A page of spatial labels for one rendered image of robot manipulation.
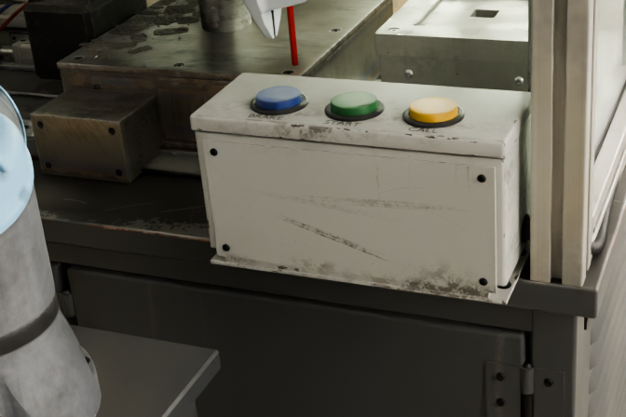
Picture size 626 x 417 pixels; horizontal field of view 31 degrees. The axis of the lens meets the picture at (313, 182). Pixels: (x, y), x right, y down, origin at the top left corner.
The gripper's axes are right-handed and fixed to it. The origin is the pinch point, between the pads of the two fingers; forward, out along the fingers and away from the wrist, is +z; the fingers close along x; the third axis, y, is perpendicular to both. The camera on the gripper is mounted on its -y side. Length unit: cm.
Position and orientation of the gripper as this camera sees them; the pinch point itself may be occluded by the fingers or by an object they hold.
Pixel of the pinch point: (262, 21)
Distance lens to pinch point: 96.6
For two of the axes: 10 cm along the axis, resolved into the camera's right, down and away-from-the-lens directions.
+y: 9.2, 1.0, -3.7
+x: 3.8, -4.3, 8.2
